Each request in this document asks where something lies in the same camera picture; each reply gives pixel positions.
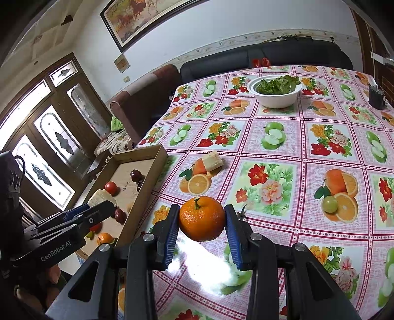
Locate fruit print pink tablecloth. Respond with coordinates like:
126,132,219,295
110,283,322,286
138,65,393,319

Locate green grape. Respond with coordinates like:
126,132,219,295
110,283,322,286
322,195,338,214

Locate cardboard tray box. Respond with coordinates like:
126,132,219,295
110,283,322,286
76,145,168,247

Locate orange mandarin with leaf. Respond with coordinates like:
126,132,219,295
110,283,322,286
96,233,115,245

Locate small wall plaque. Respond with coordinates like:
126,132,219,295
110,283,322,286
114,53,130,73

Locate cream cake cube front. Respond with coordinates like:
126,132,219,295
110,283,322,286
87,189,117,207

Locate wooden glass door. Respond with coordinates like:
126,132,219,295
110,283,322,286
1,53,111,217

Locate white bowl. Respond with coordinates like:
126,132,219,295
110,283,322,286
246,75,302,109

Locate black leather sofa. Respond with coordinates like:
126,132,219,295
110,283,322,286
180,37,353,83

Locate small dried stem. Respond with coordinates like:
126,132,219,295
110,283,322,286
237,205,246,221

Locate red cherry tomato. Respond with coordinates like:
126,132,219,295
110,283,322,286
104,181,118,196

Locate red item on sofa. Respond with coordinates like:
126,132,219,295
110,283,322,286
252,57,271,68

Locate dark red plum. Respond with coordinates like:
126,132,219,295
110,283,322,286
130,169,144,183

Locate framed horse painting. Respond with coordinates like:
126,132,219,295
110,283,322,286
100,0,200,53

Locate left hand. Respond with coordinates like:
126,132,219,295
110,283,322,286
14,264,61,313

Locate green lettuce leaves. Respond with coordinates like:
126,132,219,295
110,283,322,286
254,75,300,95

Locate dark red jujube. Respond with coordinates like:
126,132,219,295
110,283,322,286
114,208,127,225
136,180,144,192

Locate floral patterned seat cover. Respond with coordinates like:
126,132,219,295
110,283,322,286
94,129,135,156

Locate wooden sideboard with clutter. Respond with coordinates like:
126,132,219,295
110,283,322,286
351,9,393,106

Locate red tomato with stem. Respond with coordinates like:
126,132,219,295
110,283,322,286
89,223,102,234

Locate green cushion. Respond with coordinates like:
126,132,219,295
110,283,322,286
110,115,124,132

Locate black cup on table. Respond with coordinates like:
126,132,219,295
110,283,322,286
369,85,385,110

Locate brown armchair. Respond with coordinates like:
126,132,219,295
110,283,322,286
109,64,181,144

